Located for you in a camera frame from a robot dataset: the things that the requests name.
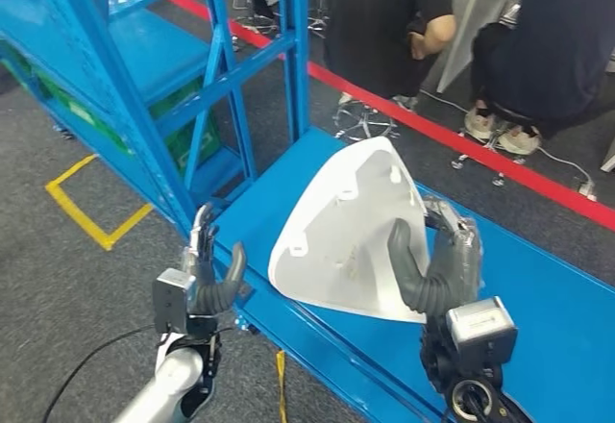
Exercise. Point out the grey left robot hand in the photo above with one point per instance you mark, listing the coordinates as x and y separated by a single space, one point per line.
207 293

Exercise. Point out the white plastic car part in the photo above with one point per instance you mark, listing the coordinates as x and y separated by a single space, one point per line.
345 229

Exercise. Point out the blue metal shelf rack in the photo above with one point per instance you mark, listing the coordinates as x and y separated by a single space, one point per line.
538 318

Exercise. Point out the green plastic crate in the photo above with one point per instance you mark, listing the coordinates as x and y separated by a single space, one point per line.
81 114
185 146

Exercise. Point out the person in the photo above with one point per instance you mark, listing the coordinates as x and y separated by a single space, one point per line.
552 44
379 19

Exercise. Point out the red barrier belt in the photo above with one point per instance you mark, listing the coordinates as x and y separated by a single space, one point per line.
481 153

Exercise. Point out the white table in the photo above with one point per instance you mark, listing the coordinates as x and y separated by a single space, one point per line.
610 159
468 19

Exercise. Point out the white power strip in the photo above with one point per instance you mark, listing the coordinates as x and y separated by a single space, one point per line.
588 191

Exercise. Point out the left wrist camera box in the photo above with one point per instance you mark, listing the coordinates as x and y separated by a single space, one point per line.
173 299

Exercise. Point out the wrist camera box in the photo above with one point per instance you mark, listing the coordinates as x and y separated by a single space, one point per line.
481 331
173 299

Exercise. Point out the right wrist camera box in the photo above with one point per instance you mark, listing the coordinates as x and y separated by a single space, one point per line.
481 331

